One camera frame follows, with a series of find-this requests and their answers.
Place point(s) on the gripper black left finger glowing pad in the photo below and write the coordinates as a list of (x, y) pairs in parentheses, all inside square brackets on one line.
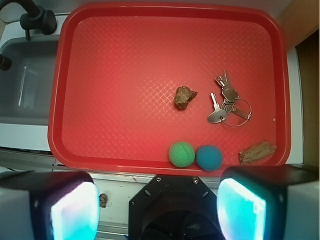
[(48, 206)]

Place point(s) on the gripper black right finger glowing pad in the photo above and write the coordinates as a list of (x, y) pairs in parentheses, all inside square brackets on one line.
[(269, 202)]

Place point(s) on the brown wood piece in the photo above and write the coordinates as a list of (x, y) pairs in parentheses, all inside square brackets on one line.
[(256, 152)]

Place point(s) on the blue foam ball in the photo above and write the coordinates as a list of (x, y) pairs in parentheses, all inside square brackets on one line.
[(209, 157)]

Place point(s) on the small brown rock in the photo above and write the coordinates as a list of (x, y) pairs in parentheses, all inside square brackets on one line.
[(103, 200)]

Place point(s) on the green foam ball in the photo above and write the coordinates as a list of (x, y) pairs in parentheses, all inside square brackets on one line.
[(181, 154)]

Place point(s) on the grey sink basin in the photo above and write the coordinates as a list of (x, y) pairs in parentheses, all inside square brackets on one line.
[(26, 88)]

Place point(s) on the red plastic tray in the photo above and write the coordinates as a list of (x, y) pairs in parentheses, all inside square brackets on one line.
[(118, 67)]

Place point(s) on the black faucet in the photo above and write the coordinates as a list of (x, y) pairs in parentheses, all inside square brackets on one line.
[(35, 18)]

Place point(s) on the silver keys on ring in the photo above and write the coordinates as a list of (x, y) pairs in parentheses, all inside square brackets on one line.
[(231, 97)]

